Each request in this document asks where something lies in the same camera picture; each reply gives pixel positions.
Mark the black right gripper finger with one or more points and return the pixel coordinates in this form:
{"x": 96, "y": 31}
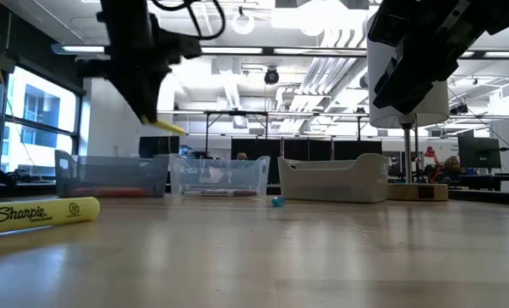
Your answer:
{"x": 386, "y": 85}
{"x": 412, "y": 92}

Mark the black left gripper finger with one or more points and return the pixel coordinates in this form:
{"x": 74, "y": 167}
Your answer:
{"x": 151, "y": 94}
{"x": 130, "y": 94}

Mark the slim yellow highlighter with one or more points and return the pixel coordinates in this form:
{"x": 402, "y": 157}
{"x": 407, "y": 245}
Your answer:
{"x": 168, "y": 127}

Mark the teal marker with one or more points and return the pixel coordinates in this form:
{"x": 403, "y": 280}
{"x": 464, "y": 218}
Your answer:
{"x": 278, "y": 202}

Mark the white shade table lamp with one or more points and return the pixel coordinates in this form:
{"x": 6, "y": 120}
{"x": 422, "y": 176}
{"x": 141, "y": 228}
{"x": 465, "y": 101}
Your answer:
{"x": 440, "y": 107}

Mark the black computer monitor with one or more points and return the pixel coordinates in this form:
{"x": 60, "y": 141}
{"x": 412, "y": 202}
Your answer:
{"x": 158, "y": 147}
{"x": 478, "y": 152}

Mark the red desk lamp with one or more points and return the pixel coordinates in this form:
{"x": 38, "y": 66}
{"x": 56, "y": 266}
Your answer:
{"x": 429, "y": 152}

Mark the grey translucent plastic bin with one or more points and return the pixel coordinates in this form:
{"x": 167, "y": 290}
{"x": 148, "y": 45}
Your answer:
{"x": 108, "y": 171}

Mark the person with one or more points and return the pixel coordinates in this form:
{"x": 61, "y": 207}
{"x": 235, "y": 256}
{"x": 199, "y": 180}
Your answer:
{"x": 242, "y": 156}
{"x": 452, "y": 164}

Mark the clear plastic bin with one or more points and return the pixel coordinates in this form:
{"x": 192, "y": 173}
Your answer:
{"x": 220, "y": 175}

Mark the long ceiling light strip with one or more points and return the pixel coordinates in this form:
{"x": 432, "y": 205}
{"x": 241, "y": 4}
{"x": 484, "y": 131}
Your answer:
{"x": 279, "y": 50}

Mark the white plastic bin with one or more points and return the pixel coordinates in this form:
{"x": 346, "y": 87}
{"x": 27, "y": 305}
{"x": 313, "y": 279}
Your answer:
{"x": 331, "y": 184}

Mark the black ceiling spotlight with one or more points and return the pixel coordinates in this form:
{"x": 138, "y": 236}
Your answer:
{"x": 271, "y": 76}

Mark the yellow Sharpie highlighter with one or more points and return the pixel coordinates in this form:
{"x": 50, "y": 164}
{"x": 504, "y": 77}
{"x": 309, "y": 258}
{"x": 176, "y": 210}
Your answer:
{"x": 78, "y": 209}

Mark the black background rig frame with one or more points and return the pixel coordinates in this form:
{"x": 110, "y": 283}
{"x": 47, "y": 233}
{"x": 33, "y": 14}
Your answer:
{"x": 194, "y": 112}

